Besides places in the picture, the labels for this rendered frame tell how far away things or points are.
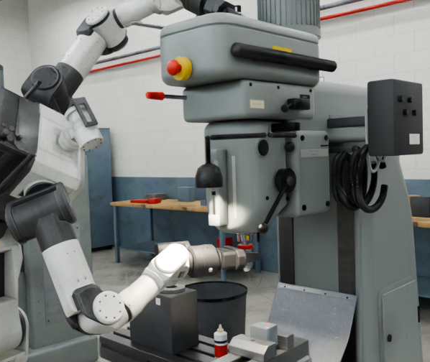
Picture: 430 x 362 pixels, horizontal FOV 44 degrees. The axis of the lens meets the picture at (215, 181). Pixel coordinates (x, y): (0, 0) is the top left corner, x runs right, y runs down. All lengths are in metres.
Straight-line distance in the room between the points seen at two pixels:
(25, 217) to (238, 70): 0.63
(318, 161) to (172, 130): 6.43
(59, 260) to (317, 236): 0.92
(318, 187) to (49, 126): 0.80
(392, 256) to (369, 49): 4.36
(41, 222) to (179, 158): 6.63
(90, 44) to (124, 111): 7.19
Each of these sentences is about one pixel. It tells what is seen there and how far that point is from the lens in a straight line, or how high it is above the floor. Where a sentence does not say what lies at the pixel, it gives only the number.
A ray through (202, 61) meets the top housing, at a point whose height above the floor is 1.77.
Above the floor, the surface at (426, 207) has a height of 0.97.
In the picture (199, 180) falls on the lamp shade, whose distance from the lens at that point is 1.37.
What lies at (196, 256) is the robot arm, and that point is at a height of 1.26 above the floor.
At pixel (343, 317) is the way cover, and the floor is 0.99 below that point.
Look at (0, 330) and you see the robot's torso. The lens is 1.78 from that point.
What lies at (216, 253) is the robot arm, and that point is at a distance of 1.50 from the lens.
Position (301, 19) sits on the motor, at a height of 1.94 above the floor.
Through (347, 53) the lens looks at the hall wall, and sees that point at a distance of 6.26.
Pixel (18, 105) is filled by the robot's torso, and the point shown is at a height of 1.68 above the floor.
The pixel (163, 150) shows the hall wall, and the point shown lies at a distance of 8.17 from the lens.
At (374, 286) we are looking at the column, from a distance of 1.87.
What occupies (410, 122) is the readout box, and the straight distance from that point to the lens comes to 1.63.
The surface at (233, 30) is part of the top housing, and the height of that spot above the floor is 1.84.
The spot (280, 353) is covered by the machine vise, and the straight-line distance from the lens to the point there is 1.60.
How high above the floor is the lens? 1.54
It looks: 3 degrees down
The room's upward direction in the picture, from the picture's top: 2 degrees counter-clockwise
